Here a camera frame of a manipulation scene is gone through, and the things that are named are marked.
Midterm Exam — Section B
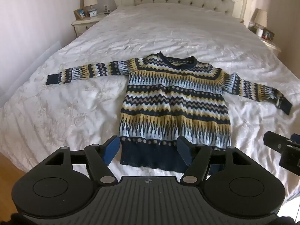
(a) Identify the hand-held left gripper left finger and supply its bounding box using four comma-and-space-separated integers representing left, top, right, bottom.
44, 135, 121, 186

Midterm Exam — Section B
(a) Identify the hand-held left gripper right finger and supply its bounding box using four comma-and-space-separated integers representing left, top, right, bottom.
176, 135, 253, 186

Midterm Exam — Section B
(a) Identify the navy yellow patterned knit sweater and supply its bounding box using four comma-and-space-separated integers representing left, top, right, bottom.
46, 52, 293, 172

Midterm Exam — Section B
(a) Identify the cream nightstand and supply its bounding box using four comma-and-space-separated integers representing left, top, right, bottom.
248, 26, 282, 57
71, 13, 110, 37

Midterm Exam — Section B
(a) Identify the white quilted bed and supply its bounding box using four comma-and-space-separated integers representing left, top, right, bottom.
0, 3, 300, 202

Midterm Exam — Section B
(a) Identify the dark photo frame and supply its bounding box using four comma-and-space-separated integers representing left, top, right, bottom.
262, 29, 275, 41

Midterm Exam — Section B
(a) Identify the wooden photo frame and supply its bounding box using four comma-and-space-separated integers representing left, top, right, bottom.
73, 8, 87, 20

